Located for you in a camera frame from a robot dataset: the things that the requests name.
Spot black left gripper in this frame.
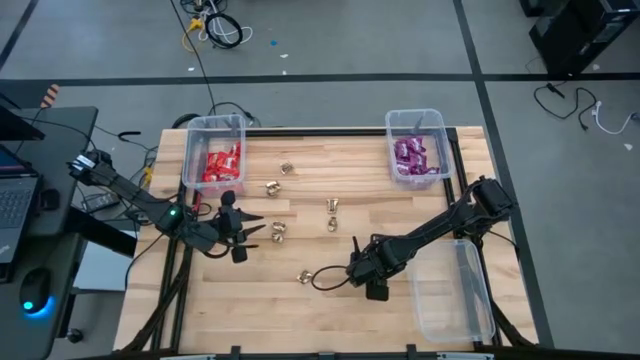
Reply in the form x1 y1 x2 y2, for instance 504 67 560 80
214 189 268 250

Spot small clear plastic bin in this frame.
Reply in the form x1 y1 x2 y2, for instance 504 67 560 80
181 113 248 195
383 108 454 191

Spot large clear plastic bin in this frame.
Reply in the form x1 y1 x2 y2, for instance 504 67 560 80
408 238 497 345

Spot black power adapter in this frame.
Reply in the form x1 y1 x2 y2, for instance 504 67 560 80
82 192 121 212

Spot white panel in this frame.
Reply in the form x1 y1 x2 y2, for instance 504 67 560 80
73 229 139 293

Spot black desk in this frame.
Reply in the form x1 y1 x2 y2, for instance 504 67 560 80
0 105 100 360

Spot black computer mouse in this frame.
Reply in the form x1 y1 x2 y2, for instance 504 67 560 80
18 267 51 316

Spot grey laptop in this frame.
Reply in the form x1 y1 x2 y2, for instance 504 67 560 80
0 143 41 264

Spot orange striped marker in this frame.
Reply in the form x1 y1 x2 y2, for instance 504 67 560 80
39 83 61 110

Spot black monitor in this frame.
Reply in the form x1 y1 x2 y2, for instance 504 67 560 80
0 92 46 142

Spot black computer tower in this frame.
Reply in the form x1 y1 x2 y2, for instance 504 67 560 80
519 0 640 77

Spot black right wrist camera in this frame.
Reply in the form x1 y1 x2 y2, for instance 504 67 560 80
366 279 390 302

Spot black left camera cable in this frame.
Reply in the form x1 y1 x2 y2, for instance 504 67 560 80
202 234 261 260

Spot long black floor cable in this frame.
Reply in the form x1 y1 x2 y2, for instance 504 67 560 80
169 0 219 121

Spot black coiled cable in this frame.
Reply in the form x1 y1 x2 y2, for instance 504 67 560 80
204 12 245 50

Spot white floor cable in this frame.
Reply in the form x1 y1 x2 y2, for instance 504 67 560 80
591 99 640 136
197 0 254 45

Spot yellow extension cable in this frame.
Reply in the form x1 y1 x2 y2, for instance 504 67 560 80
178 16 204 55

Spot black floor cable with plug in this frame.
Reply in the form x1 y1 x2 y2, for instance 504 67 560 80
532 82 599 132

